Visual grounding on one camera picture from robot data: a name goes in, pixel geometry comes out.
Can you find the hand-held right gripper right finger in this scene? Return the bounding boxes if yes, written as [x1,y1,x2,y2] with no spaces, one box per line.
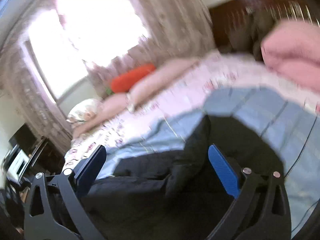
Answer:
[206,144,293,240]

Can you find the floral white pillow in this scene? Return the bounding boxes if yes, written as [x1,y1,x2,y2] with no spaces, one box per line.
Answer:
[67,99,100,123]

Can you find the wooden bed headboard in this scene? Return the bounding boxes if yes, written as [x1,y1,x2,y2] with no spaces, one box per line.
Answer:
[209,0,316,55]

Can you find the thin black cable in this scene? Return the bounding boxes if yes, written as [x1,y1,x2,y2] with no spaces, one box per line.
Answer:
[284,120,317,178]

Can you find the black monitor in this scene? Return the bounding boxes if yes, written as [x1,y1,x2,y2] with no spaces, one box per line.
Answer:
[9,124,38,153]

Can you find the black puffer jacket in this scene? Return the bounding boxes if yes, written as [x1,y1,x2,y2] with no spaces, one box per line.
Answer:
[54,114,285,240]

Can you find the pink pillow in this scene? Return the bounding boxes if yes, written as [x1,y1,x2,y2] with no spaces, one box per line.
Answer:
[74,94,130,138]
[129,57,200,107]

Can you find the dark desk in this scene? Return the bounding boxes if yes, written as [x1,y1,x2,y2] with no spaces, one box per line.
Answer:
[0,136,66,205]

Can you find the floral lace curtain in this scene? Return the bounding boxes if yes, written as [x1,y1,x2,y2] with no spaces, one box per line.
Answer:
[0,0,75,155]
[85,0,216,85]

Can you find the orange carrot plush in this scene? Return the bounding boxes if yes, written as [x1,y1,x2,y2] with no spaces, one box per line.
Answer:
[105,64,157,96]

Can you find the white printer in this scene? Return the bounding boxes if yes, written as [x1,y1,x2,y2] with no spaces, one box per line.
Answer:
[6,152,31,178]

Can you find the folded pink quilt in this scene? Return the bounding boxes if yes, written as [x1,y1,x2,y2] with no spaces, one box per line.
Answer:
[260,20,320,95]

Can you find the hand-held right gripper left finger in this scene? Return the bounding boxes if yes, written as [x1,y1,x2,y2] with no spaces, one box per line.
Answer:
[24,144,110,240]

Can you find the printed pink blue bed sheet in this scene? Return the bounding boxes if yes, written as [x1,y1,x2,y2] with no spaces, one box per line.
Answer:
[64,52,320,230]

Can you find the dark brown clothes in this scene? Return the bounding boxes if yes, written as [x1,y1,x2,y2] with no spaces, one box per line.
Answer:
[226,10,280,61]

